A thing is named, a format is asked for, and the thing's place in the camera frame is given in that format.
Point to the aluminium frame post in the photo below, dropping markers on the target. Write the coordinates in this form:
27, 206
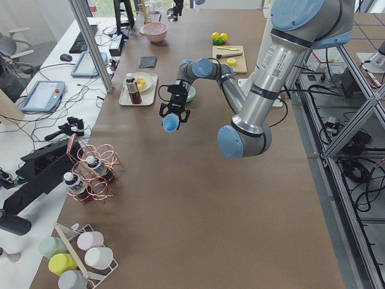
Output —
84, 26

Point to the clear ice cubes pile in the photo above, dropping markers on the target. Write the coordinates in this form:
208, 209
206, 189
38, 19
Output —
154, 28

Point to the yellow lemon upper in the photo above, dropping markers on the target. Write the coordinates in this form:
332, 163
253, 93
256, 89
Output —
215, 36

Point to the green cup in rack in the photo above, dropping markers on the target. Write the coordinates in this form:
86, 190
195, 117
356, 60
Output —
51, 246

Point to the white cup in rack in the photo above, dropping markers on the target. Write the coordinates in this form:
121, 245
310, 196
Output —
99, 257

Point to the pink cup in rack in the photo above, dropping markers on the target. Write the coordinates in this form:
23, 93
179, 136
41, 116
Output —
88, 240

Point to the bottle in rack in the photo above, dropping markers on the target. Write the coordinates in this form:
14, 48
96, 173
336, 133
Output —
100, 169
77, 187

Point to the blue teach pendant near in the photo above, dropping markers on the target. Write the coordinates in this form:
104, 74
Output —
44, 97

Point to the green ceramic bowl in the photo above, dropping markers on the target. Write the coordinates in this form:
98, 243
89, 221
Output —
191, 94

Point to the black keyboard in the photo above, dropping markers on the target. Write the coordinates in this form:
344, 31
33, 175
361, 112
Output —
80, 45

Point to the steel ice scoop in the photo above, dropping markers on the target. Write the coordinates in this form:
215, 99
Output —
171, 14

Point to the copper wire bottle rack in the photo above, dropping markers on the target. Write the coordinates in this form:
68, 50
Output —
78, 151

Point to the yellow plastic knife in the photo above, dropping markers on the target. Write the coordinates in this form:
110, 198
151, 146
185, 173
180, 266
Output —
228, 48

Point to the dark drink bottle white cap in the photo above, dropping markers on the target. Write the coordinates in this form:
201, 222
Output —
133, 89

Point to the yellow cup in rack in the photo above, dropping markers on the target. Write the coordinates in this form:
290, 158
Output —
61, 263

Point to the bamboo cutting board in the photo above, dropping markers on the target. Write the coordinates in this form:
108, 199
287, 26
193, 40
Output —
240, 66

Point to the white round plate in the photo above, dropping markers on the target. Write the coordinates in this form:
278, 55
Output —
146, 76

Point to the glazed donut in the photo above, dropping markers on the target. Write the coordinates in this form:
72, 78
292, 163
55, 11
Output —
141, 83

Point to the half lemon slice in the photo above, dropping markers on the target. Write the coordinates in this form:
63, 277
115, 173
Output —
231, 61

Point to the round wooden stand base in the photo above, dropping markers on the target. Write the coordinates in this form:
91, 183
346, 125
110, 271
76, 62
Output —
144, 14

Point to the blue teach pendant far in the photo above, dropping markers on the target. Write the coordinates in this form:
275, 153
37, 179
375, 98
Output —
84, 67

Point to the black computer mouse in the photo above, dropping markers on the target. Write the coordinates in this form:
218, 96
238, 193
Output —
66, 57

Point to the pink bowl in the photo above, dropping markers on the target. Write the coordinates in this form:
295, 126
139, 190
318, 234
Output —
159, 37

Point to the grey cup in rack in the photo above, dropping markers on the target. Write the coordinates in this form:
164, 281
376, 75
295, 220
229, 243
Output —
72, 279

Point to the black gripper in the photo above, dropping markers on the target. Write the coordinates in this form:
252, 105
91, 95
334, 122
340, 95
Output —
177, 103
179, 4

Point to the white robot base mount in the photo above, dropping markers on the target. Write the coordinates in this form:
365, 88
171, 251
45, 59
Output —
245, 84

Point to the cream serving tray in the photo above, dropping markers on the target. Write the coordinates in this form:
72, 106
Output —
148, 97

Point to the blue teach pendant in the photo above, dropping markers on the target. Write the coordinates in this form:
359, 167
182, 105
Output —
44, 97
84, 67

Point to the light blue plastic cup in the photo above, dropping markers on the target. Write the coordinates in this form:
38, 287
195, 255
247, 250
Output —
170, 123

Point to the grey folded cloth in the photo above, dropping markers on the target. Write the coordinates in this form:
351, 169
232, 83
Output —
147, 61

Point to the black equipment case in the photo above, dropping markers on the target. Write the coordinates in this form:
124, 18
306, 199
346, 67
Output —
43, 171

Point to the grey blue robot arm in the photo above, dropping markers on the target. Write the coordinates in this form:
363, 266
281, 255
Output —
192, 3
298, 26

